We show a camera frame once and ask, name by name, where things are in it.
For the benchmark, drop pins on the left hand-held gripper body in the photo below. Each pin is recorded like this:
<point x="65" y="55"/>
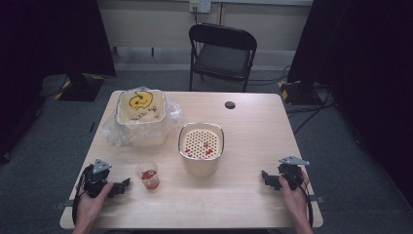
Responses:
<point x="94" y="182"/>

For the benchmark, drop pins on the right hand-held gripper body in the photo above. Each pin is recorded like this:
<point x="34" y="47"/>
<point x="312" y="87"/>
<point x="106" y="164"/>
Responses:
<point x="290" y="174"/>

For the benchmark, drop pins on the person's left hand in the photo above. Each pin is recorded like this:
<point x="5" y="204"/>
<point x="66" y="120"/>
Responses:
<point x="87" y="208"/>

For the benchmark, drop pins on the person's right hand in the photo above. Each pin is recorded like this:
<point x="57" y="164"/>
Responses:
<point x="297" y="203"/>

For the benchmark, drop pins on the red food scraps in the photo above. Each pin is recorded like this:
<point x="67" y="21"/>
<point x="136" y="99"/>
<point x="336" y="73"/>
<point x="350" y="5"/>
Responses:
<point x="149" y="177"/>

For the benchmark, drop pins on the clear plastic cup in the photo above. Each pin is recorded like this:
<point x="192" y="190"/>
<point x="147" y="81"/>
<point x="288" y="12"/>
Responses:
<point x="147" y="165"/>

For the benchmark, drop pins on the grey table clamp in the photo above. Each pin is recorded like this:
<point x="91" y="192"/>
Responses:
<point x="63" y="204"/>
<point x="317" y="199"/>

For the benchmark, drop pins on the beige bin with smiley face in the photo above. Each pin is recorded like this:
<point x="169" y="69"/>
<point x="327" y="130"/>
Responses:
<point x="149" y="138"/>

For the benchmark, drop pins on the clear plastic bag liner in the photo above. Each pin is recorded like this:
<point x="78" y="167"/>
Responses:
<point x="112" y="133"/>

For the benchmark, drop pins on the beige bin with silver rim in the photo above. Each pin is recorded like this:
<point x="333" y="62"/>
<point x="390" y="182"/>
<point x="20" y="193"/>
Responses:
<point x="199" y="167"/>

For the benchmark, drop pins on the beige perforated strainer insert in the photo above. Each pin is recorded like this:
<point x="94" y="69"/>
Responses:
<point x="198" y="139"/>

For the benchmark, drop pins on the black stand base yellow tape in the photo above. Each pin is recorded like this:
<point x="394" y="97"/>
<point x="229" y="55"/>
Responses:
<point x="297" y="92"/>
<point x="81" y="89"/>

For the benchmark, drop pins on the black folding chair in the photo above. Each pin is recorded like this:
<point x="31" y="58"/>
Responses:
<point x="222" y="58"/>

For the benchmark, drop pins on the dark curtain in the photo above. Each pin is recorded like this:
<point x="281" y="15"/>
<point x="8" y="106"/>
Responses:
<point x="39" y="48"/>
<point x="367" y="65"/>

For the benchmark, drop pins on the white wall outlet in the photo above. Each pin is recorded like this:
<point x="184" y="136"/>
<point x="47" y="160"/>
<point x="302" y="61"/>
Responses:
<point x="200" y="6"/>

